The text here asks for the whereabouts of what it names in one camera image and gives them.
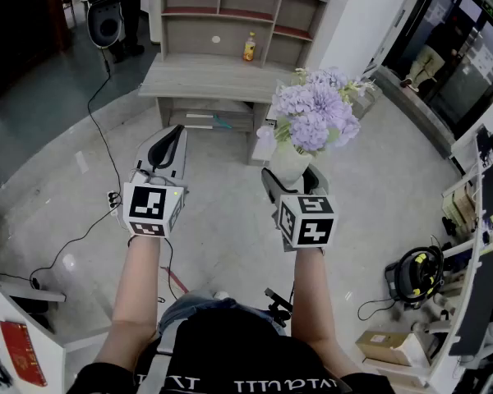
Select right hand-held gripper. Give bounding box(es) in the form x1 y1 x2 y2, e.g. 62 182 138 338
261 165 339 253

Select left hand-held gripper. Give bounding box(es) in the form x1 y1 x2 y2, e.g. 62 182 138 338
122 125 189 238

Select white faceted vase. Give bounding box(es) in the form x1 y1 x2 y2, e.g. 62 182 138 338
270 140 313 190

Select purple artificial flowers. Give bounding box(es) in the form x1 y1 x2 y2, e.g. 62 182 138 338
270 66 377 155

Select person's left forearm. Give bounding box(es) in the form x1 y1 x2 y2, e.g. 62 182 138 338
94 236 165 373

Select person's right forearm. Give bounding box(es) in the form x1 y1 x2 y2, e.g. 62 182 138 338
291 246 354 379

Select grey wooden desk with shelves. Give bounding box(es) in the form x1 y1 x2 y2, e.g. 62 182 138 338
138 0 332 167

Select white power strip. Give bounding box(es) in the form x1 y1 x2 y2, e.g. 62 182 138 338
106 190 122 217

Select grey storage box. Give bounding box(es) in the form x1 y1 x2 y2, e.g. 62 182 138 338
348 84 383 121

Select orange drink bottle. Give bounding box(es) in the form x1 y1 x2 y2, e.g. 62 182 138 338
242 31 258 62

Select person's blue jeans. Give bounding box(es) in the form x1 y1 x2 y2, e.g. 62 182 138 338
158 291 288 344

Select black and yellow helmet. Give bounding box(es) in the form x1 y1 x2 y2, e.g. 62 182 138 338
385 246 445 307

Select person's black shirt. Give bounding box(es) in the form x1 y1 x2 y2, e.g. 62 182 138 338
65 308 395 394

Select cardboard box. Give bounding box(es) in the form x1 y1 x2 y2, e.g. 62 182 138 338
355 329 431 368

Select dark glass door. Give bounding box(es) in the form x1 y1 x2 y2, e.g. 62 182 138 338
380 0 493 139

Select black monitor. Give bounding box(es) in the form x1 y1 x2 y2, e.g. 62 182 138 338
447 246 493 356

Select white table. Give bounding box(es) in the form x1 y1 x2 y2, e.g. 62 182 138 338
0 273 67 394

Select red book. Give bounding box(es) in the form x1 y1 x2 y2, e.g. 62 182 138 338
0 320 48 387

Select black floor cable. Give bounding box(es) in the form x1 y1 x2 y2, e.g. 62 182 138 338
28 47 122 291

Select black mounted bracket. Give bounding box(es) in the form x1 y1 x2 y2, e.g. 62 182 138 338
265 287 293 328

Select grey shoulder strap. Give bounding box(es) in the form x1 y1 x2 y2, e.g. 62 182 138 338
137 322 177 394

